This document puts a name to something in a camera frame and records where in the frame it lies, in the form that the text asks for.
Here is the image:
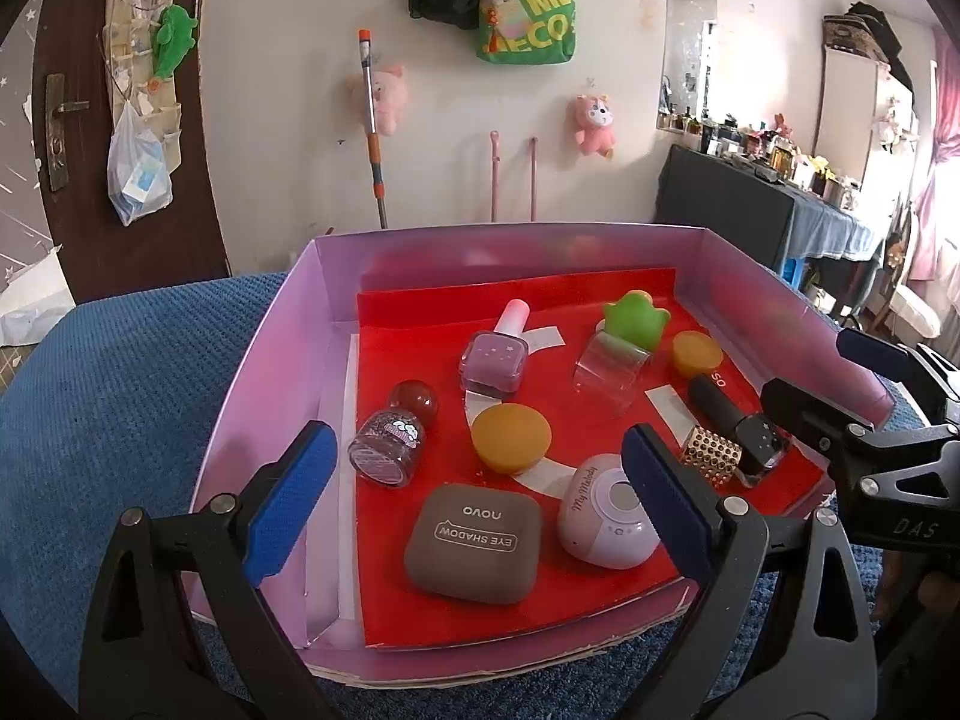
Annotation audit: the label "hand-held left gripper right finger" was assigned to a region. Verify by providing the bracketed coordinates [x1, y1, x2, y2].
[621, 422, 878, 720]

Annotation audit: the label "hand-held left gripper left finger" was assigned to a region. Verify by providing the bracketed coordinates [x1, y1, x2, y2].
[79, 420, 338, 720]

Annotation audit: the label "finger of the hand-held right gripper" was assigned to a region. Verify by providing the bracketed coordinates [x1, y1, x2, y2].
[761, 379, 901, 470]
[836, 328, 960, 421]

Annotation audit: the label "gold studded cylinder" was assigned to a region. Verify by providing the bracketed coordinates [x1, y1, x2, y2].
[681, 426, 743, 488]

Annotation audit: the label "lavender round device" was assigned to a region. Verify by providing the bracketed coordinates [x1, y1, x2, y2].
[556, 452, 662, 569]

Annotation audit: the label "black nail polish bottle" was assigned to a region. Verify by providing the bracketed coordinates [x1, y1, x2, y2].
[688, 373, 790, 485]

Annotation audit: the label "glitter bottle with red cap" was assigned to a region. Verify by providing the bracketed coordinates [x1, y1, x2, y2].
[347, 380, 440, 487]

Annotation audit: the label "pink cardboard box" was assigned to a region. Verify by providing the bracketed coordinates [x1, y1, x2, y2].
[184, 221, 897, 687]

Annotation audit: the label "small orange dome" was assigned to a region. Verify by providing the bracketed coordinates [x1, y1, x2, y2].
[671, 330, 723, 380]

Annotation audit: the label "clear plastic cup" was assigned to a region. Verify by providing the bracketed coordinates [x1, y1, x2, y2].
[574, 330, 652, 415]

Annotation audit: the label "large orange dome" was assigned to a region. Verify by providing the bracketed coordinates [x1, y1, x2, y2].
[471, 403, 552, 475]

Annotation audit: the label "brown eyeshadow case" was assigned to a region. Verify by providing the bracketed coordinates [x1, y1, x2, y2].
[403, 484, 542, 605]

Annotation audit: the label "green avocado toy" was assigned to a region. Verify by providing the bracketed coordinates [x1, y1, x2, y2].
[602, 291, 671, 353]

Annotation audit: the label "pink nail polish bottle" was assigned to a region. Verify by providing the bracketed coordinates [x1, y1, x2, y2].
[459, 298, 532, 400]

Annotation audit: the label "blue table cloth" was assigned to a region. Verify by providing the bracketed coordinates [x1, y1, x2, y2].
[787, 184, 886, 260]

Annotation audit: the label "pink curtain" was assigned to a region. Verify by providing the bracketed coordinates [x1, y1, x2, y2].
[907, 26, 960, 278]

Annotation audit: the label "black dresser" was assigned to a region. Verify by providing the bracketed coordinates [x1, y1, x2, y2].
[656, 144, 796, 271]

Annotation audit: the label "dark side table with clutter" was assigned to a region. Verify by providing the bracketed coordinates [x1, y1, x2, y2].
[660, 109, 856, 203]

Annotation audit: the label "white cabinet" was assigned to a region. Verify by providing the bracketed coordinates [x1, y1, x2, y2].
[814, 45, 916, 188]

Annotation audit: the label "dark bags on cabinet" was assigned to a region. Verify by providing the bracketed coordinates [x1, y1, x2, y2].
[823, 1, 916, 83]

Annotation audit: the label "white plastic sheet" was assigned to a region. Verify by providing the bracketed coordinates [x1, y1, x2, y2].
[0, 244, 76, 346]

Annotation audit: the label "brown wooden door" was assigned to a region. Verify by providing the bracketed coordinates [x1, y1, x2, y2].
[34, 0, 230, 308]

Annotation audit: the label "bright pink plush toy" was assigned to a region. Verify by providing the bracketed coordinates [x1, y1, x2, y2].
[574, 94, 617, 158]

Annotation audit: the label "clear plastic bag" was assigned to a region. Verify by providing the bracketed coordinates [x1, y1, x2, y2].
[107, 101, 175, 226]

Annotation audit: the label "metal mop pole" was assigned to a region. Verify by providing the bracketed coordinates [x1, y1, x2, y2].
[358, 28, 391, 230]

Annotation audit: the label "pale pink plush toy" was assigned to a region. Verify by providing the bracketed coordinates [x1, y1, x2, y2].
[349, 64, 412, 136]

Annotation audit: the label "green tote bag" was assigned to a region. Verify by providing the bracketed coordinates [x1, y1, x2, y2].
[474, 0, 580, 65]

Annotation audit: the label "green plush toy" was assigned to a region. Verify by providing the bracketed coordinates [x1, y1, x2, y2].
[152, 4, 200, 80]

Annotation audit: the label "beige hanging organizer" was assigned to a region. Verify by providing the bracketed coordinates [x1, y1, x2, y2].
[101, 0, 185, 173]

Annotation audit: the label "wall mirror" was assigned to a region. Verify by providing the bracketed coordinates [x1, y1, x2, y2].
[658, 0, 721, 134]

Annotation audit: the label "metal door handle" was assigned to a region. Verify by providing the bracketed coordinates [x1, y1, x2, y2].
[45, 73, 91, 192]

